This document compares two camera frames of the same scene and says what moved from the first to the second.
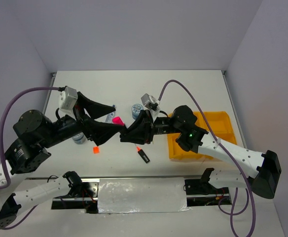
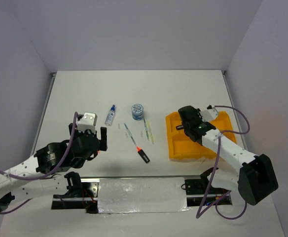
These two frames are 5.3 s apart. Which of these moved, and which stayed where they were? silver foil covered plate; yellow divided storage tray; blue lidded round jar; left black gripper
Moved: left black gripper
Stayed: silver foil covered plate; blue lidded round jar; yellow divided storage tray
